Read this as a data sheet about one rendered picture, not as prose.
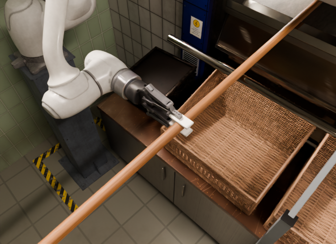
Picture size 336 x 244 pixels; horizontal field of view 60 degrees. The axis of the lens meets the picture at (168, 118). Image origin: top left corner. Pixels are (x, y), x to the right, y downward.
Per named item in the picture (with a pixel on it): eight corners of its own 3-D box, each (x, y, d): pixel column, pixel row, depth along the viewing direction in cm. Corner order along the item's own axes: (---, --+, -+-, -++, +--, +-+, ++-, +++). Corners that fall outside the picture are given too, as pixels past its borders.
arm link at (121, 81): (133, 82, 102) (145, 91, 99) (113, 97, 98) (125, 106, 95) (130, 63, 94) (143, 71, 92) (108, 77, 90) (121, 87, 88)
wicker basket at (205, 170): (215, 95, 175) (222, 59, 153) (301, 150, 151) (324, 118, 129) (158, 144, 153) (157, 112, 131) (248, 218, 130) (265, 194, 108)
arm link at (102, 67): (134, 83, 103) (105, 104, 97) (105, 63, 109) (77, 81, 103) (131, 60, 94) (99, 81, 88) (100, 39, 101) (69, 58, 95)
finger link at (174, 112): (169, 108, 86) (169, 101, 84) (182, 117, 84) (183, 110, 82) (166, 111, 86) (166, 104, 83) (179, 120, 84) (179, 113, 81)
